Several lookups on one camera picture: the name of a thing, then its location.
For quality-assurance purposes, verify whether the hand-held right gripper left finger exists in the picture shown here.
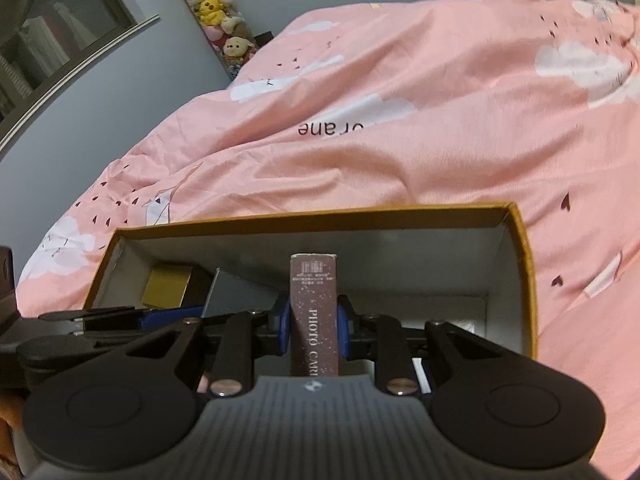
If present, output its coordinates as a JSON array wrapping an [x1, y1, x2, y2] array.
[[125, 300, 293, 397]]

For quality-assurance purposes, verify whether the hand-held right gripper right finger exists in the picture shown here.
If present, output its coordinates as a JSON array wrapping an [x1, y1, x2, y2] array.
[[337, 296, 502, 396]]

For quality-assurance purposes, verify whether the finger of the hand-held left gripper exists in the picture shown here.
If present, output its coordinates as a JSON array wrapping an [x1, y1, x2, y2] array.
[[38, 305, 204, 333]]

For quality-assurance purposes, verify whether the maroon card box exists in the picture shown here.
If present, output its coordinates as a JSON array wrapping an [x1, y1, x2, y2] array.
[[289, 253, 342, 379]]

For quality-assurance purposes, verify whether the gold box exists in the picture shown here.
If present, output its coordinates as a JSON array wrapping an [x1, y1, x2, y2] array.
[[141, 265, 214, 312]]

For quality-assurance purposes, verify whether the white rectangular box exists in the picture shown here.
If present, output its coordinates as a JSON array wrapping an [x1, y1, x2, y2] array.
[[202, 268, 282, 319]]

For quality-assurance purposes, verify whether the orange-rimmed cardboard box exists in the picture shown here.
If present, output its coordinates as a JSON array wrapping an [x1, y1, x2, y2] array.
[[82, 202, 539, 363]]

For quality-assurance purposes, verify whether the pink printed blanket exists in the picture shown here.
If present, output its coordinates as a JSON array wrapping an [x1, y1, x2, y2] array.
[[15, 0, 640, 477]]

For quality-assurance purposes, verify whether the column of plush toys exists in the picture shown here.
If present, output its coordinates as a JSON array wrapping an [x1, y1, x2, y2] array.
[[159, 0, 274, 82]]

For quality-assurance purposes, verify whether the grey glass-door cabinet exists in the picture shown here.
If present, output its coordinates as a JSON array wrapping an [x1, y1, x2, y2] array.
[[0, 0, 162, 157]]

